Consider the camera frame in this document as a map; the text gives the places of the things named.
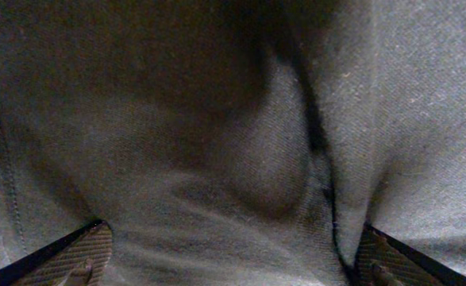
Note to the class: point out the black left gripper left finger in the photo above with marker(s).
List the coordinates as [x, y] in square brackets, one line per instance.
[78, 259]

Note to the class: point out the black t-shirt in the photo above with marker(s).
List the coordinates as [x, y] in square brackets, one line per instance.
[233, 142]

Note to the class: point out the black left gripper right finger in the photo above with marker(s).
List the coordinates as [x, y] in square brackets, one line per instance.
[383, 260]

